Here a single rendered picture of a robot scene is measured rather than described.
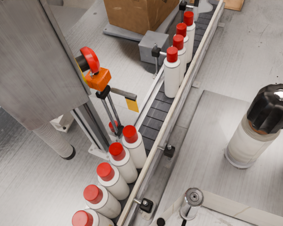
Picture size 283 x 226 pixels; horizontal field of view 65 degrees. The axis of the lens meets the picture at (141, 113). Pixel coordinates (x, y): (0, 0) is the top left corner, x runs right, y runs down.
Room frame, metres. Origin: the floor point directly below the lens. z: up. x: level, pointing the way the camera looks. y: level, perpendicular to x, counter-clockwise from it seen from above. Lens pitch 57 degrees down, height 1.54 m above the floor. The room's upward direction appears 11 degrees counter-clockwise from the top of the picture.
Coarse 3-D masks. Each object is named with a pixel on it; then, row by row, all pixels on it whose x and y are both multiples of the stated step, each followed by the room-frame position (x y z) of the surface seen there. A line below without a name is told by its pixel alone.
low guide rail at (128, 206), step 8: (216, 16) 0.83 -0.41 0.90; (208, 32) 0.73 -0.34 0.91; (200, 48) 0.64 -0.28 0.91; (192, 64) 0.57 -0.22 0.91; (184, 80) 0.50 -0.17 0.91; (176, 96) 0.44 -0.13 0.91; (176, 104) 0.41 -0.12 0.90; (168, 112) 0.38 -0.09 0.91; (168, 120) 0.35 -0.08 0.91; (160, 136) 0.30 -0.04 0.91; (152, 152) 0.25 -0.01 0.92; (144, 168) 0.21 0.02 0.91; (144, 176) 0.19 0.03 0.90; (136, 184) 0.17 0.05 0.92; (136, 192) 0.15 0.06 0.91; (128, 200) 0.13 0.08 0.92; (128, 208) 0.11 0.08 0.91; (120, 216) 0.10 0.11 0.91; (120, 224) 0.08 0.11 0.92
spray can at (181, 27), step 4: (180, 24) 0.59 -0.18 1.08; (184, 24) 0.59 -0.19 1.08; (176, 28) 0.58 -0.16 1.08; (180, 28) 0.57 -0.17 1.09; (184, 28) 0.57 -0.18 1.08; (176, 32) 0.58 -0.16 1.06; (180, 32) 0.57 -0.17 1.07; (184, 32) 0.57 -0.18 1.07; (184, 36) 0.57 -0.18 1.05; (188, 36) 0.58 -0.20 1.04; (184, 40) 0.56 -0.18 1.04; (188, 40) 0.57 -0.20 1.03; (184, 44) 0.56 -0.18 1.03; (184, 72) 0.56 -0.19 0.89
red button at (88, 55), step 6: (84, 48) 0.24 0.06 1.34; (90, 48) 0.25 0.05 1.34; (84, 54) 0.23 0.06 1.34; (90, 54) 0.23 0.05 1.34; (78, 60) 0.23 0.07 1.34; (84, 60) 0.23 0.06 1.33; (90, 60) 0.23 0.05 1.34; (96, 60) 0.23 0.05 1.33; (84, 66) 0.23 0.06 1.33; (90, 66) 0.22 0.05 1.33; (96, 66) 0.22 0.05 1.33; (96, 72) 0.23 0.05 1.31
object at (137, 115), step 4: (160, 72) 0.52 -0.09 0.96; (156, 76) 0.50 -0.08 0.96; (160, 76) 0.51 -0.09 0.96; (156, 80) 0.49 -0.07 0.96; (152, 84) 0.47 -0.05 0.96; (156, 84) 0.48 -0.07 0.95; (152, 88) 0.46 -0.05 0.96; (148, 92) 0.44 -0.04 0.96; (152, 92) 0.45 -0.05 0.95; (148, 96) 0.43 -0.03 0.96; (144, 100) 0.41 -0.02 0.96; (148, 100) 0.42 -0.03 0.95; (144, 104) 0.40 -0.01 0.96; (140, 108) 0.39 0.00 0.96; (144, 108) 0.39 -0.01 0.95; (140, 112) 0.37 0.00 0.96; (136, 116) 0.36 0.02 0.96; (136, 120) 0.35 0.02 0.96; (132, 124) 0.34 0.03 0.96; (100, 184) 0.18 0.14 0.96; (88, 208) 0.12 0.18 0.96
